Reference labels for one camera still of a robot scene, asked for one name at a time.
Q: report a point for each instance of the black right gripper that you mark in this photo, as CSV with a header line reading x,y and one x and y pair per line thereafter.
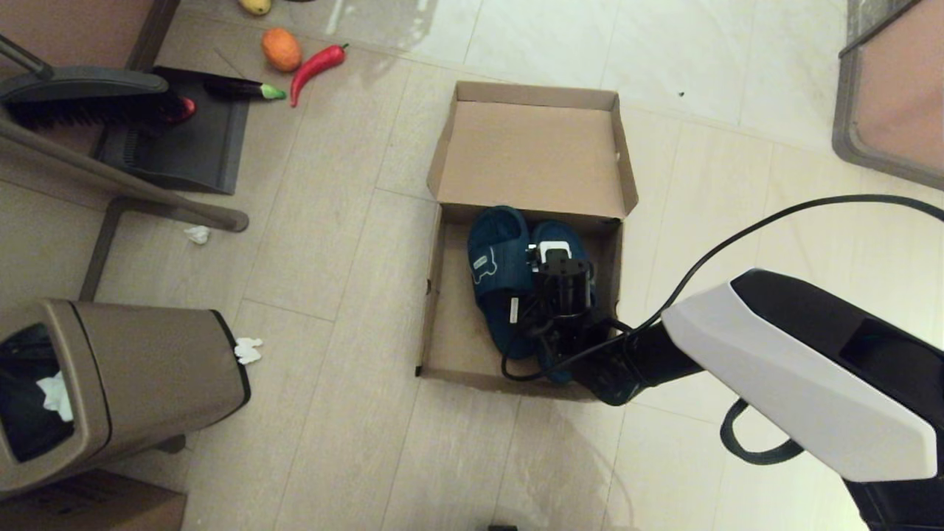
x,y
564,287

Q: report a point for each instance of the dark blue bear-print slipper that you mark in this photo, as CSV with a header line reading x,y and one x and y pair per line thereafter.
x,y
495,295
549,230

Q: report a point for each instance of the brown cardboard shoe box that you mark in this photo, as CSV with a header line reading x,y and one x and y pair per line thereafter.
x,y
531,147

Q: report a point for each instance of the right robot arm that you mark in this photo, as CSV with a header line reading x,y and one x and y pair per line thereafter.
x,y
811,369

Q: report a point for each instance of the crumpled white tissue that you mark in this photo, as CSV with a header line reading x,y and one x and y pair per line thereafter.
x,y
198,235
248,351

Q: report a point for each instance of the red toy chili pepper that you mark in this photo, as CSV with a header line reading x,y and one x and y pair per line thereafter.
x,y
313,68

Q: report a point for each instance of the orange toy mango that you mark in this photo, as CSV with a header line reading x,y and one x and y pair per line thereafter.
x,y
282,50

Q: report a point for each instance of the dark toy eggplant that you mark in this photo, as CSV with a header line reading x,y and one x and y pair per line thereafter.
x,y
236,89

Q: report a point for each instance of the black dustpan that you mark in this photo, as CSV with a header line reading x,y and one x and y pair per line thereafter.
x,y
192,147

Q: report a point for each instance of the red round toy fruit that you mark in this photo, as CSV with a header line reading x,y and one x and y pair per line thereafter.
x,y
186,109

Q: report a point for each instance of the yellow toy fruit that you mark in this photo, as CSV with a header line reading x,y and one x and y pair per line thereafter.
x,y
254,6

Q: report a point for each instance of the brown plastic trash bin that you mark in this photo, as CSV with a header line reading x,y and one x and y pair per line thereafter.
x,y
147,369

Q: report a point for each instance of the brown metal table leg bar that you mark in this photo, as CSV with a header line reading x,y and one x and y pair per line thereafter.
x,y
147,189

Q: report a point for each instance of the black broom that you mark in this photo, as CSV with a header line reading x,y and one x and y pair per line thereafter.
x,y
88,81

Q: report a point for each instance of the white paper waste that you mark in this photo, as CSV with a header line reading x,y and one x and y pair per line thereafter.
x,y
55,394

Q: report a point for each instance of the closed brown cardboard carton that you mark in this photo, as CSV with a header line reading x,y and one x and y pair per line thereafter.
x,y
88,509

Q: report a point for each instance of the black bin liner bag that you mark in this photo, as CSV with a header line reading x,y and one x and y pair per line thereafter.
x,y
29,435

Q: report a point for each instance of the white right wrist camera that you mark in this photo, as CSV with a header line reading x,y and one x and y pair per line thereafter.
x,y
555,252

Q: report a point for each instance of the brown table with grey frame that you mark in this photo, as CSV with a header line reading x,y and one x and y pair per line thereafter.
x,y
900,88

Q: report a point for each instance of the brown table with dark frame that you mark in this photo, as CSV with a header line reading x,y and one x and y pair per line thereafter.
x,y
66,29

